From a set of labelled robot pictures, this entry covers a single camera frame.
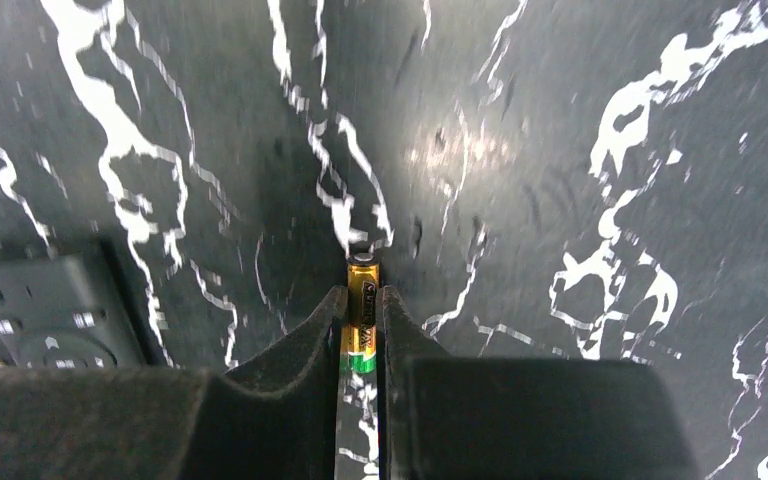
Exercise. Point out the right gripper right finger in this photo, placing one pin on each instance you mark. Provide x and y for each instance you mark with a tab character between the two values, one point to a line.
451	417

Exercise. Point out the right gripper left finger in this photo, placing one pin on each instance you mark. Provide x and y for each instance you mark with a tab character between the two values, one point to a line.
271	418

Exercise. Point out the gold black battery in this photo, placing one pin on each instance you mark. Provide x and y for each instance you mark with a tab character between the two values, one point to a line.
358	335

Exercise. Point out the black tv remote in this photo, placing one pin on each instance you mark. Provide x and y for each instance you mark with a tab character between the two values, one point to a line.
66	312

